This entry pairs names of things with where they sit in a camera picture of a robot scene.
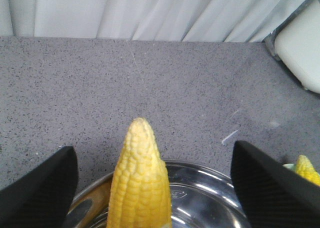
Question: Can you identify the green round plate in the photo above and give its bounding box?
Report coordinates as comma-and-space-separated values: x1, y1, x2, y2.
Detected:
283, 163, 296, 172

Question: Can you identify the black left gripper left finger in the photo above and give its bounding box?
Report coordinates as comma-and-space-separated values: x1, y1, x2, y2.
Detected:
0, 146, 79, 228

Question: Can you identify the green electric cooking pot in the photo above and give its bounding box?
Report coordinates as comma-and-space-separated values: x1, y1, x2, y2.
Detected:
62, 160, 251, 228

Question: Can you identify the white pleated curtain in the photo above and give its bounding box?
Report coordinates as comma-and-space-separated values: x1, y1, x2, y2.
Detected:
0, 0, 306, 42

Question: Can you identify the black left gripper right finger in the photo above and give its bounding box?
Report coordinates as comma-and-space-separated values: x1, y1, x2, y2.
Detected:
230, 140, 320, 228

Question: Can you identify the pale yellow corn cob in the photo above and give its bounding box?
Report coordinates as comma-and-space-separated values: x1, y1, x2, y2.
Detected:
106, 117, 172, 228

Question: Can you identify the white blender appliance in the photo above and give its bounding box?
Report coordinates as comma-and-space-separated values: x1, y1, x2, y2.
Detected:
264, 0, 320, 94

